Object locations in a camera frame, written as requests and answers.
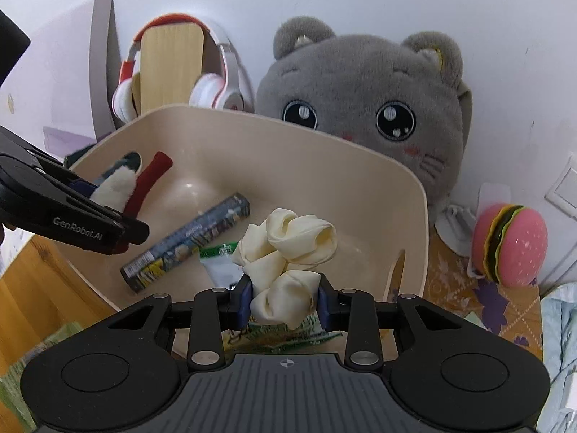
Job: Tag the white and teal fuzzy toy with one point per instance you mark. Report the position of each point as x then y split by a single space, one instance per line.
118 185

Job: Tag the yellow patterned mat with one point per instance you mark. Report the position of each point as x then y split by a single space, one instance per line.
455 279

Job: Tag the cream satin scrunchie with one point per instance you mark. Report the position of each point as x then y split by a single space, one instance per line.
293 234

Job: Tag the green snack packet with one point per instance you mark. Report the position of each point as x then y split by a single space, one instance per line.
275 342

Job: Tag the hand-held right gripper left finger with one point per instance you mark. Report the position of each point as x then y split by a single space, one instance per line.
243 302

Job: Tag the light blue cloth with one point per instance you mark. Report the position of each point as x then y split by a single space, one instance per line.
559 324

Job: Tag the white and red headphones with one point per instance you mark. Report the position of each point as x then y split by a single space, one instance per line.
212 90

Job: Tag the white furniture panel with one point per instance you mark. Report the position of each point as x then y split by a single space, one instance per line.
58 67

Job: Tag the beige plastic storage bin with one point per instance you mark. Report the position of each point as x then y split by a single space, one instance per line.
351 176

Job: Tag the pink hamburger toy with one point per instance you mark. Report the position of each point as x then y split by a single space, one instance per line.
523 243

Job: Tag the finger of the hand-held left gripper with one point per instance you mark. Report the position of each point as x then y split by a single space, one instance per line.
67 216
49 167

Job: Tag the pale green packet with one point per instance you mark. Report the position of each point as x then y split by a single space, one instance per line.
40 356

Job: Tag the grey cat plush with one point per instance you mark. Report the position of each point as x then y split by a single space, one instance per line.
351 76

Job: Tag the dark long printed box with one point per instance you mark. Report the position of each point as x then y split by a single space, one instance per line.
180 243

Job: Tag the white wall socket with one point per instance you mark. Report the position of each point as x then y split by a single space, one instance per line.
563 189

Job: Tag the purple paper strip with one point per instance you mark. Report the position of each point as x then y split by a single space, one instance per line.
67 137

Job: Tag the green and white packet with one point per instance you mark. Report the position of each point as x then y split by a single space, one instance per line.
221 264

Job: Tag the wooden headphone stand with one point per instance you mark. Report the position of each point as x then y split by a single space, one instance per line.
169 63

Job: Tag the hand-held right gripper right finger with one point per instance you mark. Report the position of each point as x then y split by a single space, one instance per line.
322 306

